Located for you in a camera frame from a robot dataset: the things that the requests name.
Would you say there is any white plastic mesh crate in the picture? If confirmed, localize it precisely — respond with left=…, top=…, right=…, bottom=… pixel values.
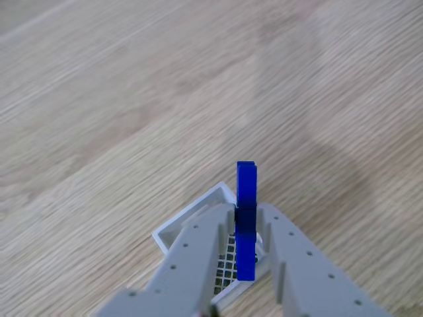
left=151, top=182, right=269, bottom=308

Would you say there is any blue plastic peg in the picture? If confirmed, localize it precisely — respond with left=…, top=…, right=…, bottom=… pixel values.
left=233, top=160, right=258, bottom=282

